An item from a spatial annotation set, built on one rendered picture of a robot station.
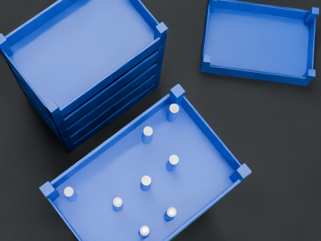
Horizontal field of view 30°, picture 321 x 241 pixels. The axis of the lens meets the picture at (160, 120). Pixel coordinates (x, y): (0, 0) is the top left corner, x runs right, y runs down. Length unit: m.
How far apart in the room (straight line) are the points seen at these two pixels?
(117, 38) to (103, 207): 0.42
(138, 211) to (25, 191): 0.57
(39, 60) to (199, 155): 0.43
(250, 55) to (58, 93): 0.62
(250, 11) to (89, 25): 0.56
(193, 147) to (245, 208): 0.52
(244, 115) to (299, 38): 0.28
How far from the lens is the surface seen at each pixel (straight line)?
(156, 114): 1.11
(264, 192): 1.61
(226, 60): 1.68
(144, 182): 1.02
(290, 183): 1.63
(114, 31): 1.34
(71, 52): 1.33
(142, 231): 1.01
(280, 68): 1.70
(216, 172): 1.10
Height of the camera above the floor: 1.56
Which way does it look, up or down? 75 degrees down
